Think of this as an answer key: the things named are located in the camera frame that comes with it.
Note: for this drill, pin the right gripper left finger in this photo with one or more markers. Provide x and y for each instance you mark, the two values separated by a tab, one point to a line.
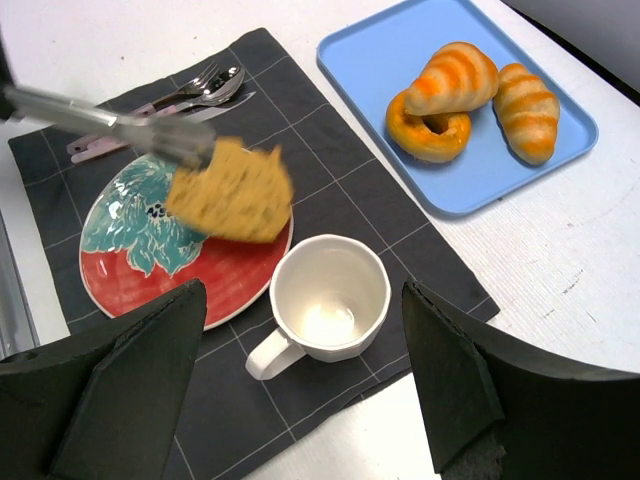
103	403

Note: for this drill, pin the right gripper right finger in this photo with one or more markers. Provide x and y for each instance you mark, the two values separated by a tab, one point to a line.
496	407

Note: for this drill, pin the brown bread slice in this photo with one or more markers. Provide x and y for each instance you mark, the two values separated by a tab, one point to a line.
243	195

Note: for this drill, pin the metal tongs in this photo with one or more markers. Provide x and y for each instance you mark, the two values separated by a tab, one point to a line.
68	114

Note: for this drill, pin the dark checked placemat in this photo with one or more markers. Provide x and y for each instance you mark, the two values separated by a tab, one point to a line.
231	424

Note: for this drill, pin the red teal floral plate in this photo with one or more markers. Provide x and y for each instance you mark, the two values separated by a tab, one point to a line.
132	250

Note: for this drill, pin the white ceramic mug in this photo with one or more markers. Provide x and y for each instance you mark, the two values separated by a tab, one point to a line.
329	296

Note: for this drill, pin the striped croissant roll back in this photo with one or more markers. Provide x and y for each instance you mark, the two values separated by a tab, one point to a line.
528	113

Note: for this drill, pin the striped croissant roll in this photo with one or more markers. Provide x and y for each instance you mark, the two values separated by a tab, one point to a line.
459	77
528	113

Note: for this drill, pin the blue plastic tray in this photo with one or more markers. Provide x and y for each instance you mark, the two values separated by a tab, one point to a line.
372	60

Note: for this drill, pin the striped croissant roll front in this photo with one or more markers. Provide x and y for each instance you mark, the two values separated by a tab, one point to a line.
459	77

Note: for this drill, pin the aluminium table frame rail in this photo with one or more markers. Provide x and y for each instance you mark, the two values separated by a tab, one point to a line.
18	332

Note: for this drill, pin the orange ring donut bread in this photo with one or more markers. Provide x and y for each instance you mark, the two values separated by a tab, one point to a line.
435	139

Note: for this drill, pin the metal knife pink handle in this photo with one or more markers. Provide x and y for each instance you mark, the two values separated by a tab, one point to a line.
178	133

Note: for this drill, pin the metal spoon pink handle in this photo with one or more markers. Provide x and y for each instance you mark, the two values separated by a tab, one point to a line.
221	88

